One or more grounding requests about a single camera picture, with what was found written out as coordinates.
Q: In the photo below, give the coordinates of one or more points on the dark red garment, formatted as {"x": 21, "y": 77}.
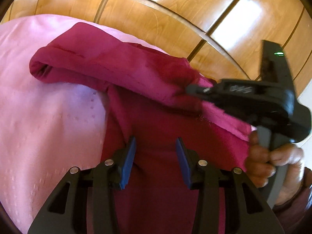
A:
{"x": 156, "y": 126}

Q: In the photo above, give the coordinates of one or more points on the wooden wardrobe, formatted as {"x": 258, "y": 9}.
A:
{"x": 170, "y": 17}

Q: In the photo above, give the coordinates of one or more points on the pink bedspread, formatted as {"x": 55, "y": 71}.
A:
{"x": 36, "y": 114}

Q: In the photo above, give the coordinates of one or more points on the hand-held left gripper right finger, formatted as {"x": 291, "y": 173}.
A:
{"x": 183, "y": 163}

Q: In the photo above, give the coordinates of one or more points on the person's right forearm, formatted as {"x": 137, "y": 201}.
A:
{"x": 292, "y": 214}

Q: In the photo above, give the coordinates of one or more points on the person's right hand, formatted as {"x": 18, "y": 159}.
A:
{"x": 258, "y": 165}

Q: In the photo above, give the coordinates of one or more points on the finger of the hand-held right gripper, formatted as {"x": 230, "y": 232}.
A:
{"x": 199, "y": 89}

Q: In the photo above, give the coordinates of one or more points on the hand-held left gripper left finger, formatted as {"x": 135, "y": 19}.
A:
{"x": 128, "y": 163}

